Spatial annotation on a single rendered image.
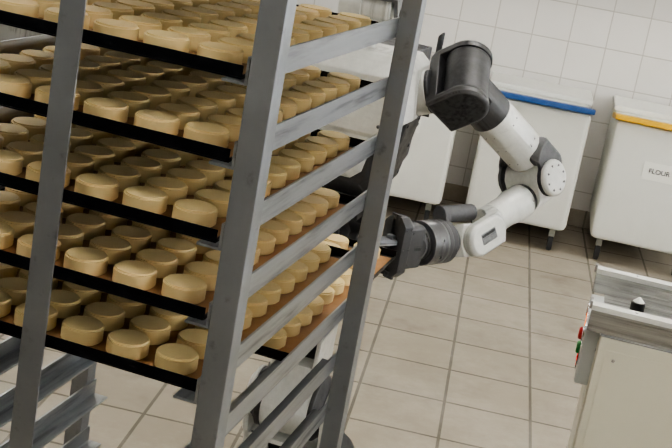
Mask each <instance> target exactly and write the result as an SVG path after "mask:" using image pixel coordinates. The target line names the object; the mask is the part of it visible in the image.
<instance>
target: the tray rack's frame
mask: <svg viewBox="0 0 672 448"><path fill-rule="evenodd" d="M86 3H87V0H60V8H59V16H58V25H57V34H56V42H55V51H54V59H53V68H52V77H51V85H50V94H49V103H48V111H47V120H46V128H45V137H44V146H43V154H42V163H41V171H40V180H39V189H38V197H37V206H36V215H35V223H34V232H33V240H32V249H31V258H30V266H29V275H28V283H27V292H26V301H25V309H24V318H23V327H22V335H21V344H20V352H19V361H18V370H17V378H16V387H15V395H14V404H13V413H12V421H11V430H10V439H9V447H8V448H32V447H33V439H34V430H35V422H36V414H37V406H38V398H39V389H40V381H41V373H42V365H43V356H44V348H45V340H46V332H47V323H48V315H49V307H50V299H51V291H52V282H53V274H54V266H55V258H56V249H57V241H58V233H59V225H60V217H61V208H62V200H63V192H64V184H65V175H66V167H67V159H68V151H69V143H70V134H71V126H72V118H73V110H74V101H75V93H76V85H77V77H78V69H79V60H80V52H81V44H82V36H83V27H84V19H85V11H86ZM296 5H297V0H260V6H259V13H258V19H257V25H256V32H255V38H254V44H253V51H252V57H251V63H250V70H249V76H248V82H247V89H246V95H245V101H244V108H243V114H242V120H241V127H240V133H239V139H238V146H237V152H236V158H235V165H234V171H233V177H232V184H231V190H230V196H229V203H228V209H227V215H226V222H225V228H224V234H223V241H222V247H221V253H220V260H219V266H218V272H217V279H216V285H215V291H214V298H213V304H212V310H211V317H210V323H209V329H208V336H207V342H206V348H205V355H204V361H203V367H202V374H201V380H200V386H199V393H198V399H197V405H196V412H195V418H194V424H193V431H192V437H191V443H190V448H223V446H224V440H225V434H226V428H227V422H228V416H229V410H230V404H231V398H232V392H233V386H234V379H235V373H236V367H237V361H238V355H239V349H240V343H241V337H242V331H243V325H244V319H245V313H246V307H247V301H248V295H249V289H250V283H251V277H252V271H253V265H254V259H255V253H256V247H257V241H258V235H259V228H260V222H261V216H262V210H263V204H264V198H265V192H266V186H267V180H268V174H269V168H270V162H271V156H272V150H273V144H274V138H275V132H276V126H277V120H278V114H279V108H280V102H281V96H282V90H283V83H284V77H285V71H286V65H287V59H288V53H289V47H290V41H291V35H292V29H293V23H294V17H295V11H296Z"/></svg>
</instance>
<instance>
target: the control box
mask: <svg viewBox="0 0 672 448"><path fill-rule="evenodd" d="M591 297H594V301H596V302H600V303H604V297H603V296H599V295H595V294H592V295H591ZM591 297H590V298H591ZM589 305H590V301H589ZM589 305H588V310H587V314H586V315H587V318H586V322H585V324H586V326H584V327H585V331H584V327H583V332H584V335H583V332H582V336H583V337H582V336H581V339H580V340H581V346H580V350H579V354H578V353H577V354H578V355H577V357H576V358H577V359H576V363H575V368H576V369H575V375H574V382H575V383H579V384H583V385H587V382H588V378H589V374H590V370H591V366H592V362H593V358H594V354H595V349H596V346H597V342H598V341H599V337H600V333H597V332H593V331H589V330H587V325H588V320H589V316H590V312H591V309H590V308H589Z"/></svg>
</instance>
